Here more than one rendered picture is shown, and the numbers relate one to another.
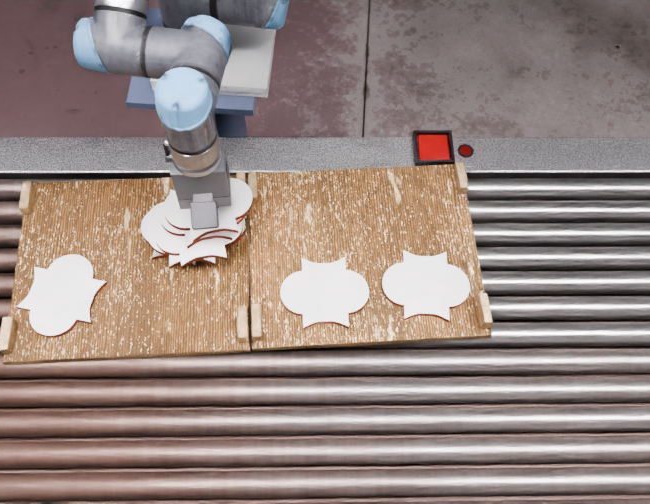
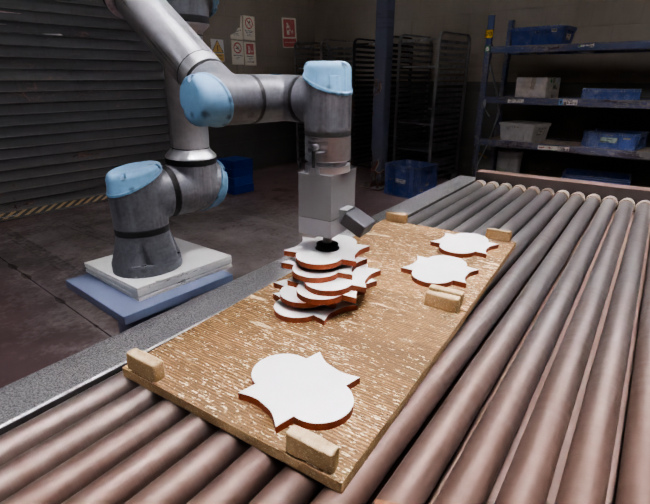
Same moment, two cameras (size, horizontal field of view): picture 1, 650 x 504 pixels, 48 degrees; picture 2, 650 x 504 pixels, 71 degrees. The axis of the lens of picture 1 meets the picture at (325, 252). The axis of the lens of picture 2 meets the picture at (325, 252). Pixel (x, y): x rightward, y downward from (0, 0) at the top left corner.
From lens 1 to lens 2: 1.14 m
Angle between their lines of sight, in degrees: 54
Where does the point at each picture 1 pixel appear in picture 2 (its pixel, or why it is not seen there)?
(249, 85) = (217, 259)
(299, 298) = (437, 276)
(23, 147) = (67, 366)
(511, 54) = not seen: hidden behind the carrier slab
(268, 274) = (400, 285)
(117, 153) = (178, 317)
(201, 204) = (352, 211)
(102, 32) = (218, 73)
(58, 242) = (227, 371)
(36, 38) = not seen: outside the picture
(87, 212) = (220, 342)
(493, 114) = not seen: hidden behind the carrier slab
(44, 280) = (267, 390)
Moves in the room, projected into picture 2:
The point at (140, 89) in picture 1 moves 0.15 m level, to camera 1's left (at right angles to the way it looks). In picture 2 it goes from (126, 306) to (47, 337)
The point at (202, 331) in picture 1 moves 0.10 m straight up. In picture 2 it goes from (429, 326) to (434, 268)
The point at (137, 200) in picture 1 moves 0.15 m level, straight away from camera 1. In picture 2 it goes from (250, 314) to (167, 305)
